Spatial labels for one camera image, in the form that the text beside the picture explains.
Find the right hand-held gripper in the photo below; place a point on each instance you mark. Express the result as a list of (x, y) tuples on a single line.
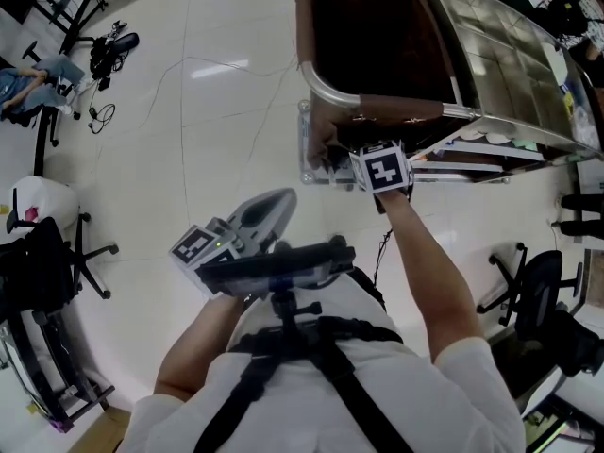
[(384, 170)]

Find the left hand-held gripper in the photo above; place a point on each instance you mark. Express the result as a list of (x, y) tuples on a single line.
[(193, 248)]

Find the person's left forearm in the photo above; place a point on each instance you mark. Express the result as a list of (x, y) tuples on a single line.
[(189, 357)]

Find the person's right forearm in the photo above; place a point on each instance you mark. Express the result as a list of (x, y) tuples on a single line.
[(424, 272)]

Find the brown canvas laundry cart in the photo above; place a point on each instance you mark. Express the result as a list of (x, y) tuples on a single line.
[(302, 26)]

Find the steel cart with brown bag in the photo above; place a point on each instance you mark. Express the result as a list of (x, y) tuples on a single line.
[(495, 40)]

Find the mint green cup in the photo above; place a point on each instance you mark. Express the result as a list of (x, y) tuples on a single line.
[(525, 144)]

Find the black chest harness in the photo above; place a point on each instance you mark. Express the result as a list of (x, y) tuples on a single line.
[(335, 366)]

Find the black office chair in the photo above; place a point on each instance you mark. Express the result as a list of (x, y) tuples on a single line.
[(38, 262), (47, 121), (540, 290)]

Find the yellow blue packet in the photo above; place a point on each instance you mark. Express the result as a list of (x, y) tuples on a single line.
[(568, 97)]

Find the person's white shirt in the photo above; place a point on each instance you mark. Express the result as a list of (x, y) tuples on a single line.
[(307, 418)]

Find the clear plastic bag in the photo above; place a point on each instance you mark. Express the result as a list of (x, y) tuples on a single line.
[(585, 121)]

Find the white round bin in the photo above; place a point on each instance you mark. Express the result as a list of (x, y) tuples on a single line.
[(45, 196)]

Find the black gear bag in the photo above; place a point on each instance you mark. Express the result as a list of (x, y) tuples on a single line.
[(111, 55)]

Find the black backpack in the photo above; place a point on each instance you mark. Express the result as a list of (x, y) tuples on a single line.
[(568, 17)]

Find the black monitor stand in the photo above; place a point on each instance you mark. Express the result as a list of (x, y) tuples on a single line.
[(78, 17)]

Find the black frame desk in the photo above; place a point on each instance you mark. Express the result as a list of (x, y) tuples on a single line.
[(42, 371)]

